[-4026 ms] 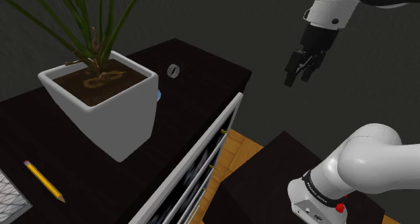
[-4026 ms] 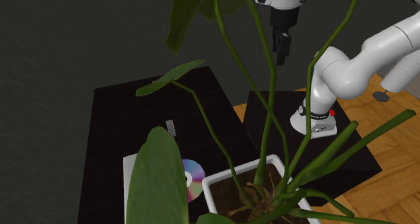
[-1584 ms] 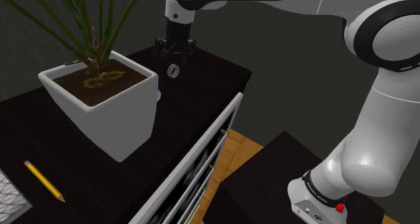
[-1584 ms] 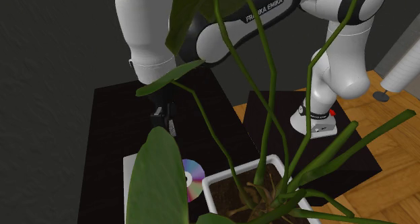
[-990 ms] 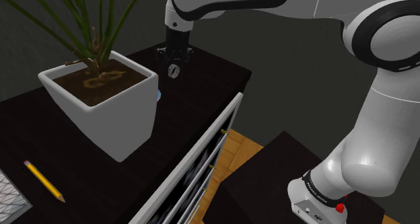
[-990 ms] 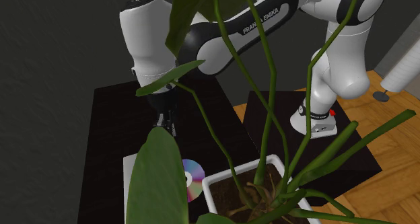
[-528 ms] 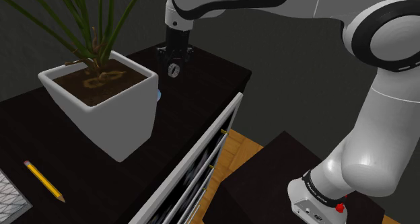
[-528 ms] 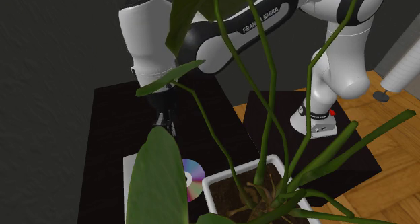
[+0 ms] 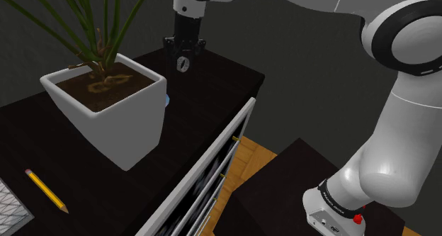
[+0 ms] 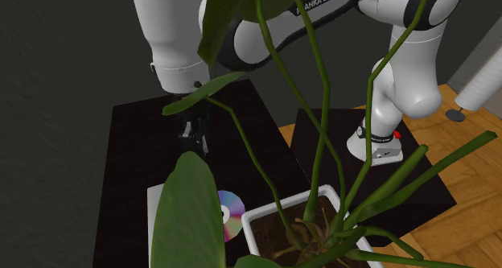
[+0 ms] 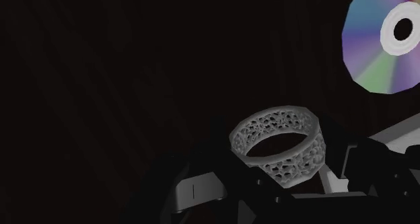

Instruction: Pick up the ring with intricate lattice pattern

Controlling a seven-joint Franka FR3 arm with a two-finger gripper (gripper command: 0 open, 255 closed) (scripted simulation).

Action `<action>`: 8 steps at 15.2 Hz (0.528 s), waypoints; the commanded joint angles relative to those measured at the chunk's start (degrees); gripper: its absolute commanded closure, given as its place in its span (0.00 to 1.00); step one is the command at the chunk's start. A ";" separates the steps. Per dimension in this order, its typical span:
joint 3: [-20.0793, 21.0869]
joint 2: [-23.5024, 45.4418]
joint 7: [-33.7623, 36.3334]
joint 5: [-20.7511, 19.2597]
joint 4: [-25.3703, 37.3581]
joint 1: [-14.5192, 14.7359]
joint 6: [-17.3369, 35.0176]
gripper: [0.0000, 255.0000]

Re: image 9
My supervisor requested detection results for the dark chest of drawers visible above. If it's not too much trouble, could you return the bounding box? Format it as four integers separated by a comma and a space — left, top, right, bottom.
0, 47, 266, 236

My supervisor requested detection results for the green plant in white pot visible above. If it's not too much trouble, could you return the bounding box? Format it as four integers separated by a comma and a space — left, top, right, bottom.
0, 0, 168, 172

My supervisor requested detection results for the dark robot stand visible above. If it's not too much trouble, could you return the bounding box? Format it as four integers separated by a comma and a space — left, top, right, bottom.
213, 137, 407, 236

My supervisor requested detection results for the yellow pencil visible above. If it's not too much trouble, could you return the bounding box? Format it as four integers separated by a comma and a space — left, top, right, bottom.
24, 168, 69, 215

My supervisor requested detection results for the grey patterned flat box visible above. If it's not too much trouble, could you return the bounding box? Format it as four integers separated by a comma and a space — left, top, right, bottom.
0, 177, 35, 236

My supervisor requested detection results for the small grey ring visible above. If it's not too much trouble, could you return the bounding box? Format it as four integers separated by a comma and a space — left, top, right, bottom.
176, 56, 191, 74

